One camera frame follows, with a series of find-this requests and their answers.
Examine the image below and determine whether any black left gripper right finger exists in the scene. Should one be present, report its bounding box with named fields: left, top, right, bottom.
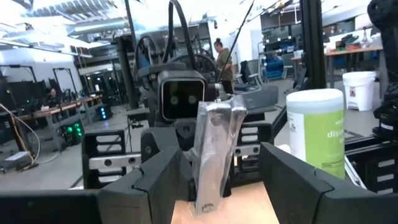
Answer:
left=260, top=142, right=398, bottom=224

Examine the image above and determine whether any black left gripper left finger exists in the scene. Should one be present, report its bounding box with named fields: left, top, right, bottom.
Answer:
left=0, top=146, right=195, bottom=224

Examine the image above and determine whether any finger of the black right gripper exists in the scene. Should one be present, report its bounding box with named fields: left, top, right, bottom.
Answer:
left=222, top=155, right=234, bottom=198
left=141, top=127, right=187, bottom=164

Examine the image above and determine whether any clear packet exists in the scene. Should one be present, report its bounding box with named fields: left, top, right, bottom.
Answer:
left=191, top=95, right=249, bottom=216

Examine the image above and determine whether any computer with green lights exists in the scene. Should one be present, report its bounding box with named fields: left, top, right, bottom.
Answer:
left=60, top=120, right=85, bottom=146

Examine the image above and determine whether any computer with blue lights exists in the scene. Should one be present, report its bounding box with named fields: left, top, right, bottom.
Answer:
left=95, top=104, right=113, bottom=121

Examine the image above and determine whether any wooden top workbench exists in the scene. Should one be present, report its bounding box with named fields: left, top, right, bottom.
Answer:
left=323, top=45, right=384, bottom=90
left=12, top=94, right=104, bottom=150

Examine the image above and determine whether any green label wipes canister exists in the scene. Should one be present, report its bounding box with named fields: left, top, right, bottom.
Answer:
left=285, top=88, right=346, bottom=180

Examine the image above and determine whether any person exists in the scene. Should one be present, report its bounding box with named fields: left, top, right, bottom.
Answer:
left=213, top=37, right=234, bottom=95
left=45, top=88, right=60, bottom=108

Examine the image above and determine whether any grey floor box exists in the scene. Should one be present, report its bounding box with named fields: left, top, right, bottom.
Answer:
left=2, top=151, right=32, bottom=171

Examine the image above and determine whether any grey office chair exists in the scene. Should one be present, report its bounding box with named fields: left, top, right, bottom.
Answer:
left=233, top=59, right=264, bottom=93

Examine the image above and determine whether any white plastic bucket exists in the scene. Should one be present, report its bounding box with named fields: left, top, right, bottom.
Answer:
left=341, top=70, right=377, bottom=112

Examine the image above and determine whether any blue storage bin stack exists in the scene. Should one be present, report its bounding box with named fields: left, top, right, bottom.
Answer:
left=262, top=55, right=286, bottom=80

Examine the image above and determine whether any thin black rod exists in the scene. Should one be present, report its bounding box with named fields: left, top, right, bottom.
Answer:
left=216, top=0, right=256, bottom=84

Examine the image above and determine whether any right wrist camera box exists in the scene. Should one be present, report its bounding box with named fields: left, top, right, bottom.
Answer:
left=157, top=70, right=208, bottom=123

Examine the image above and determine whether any dark metal post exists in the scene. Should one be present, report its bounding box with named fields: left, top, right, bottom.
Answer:
left=114, top=34, right=140, bottom=110

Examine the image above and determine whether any yellow floor cable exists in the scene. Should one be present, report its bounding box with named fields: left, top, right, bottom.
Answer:
left=0, top=102, right=42, bottom=166

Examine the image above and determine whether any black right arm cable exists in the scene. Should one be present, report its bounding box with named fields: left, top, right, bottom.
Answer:
left=167, top=0, right=198, bottom=71

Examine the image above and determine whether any black frame post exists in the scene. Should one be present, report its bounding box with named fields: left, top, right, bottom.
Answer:
left=298, top=0, right=326, bottom=91

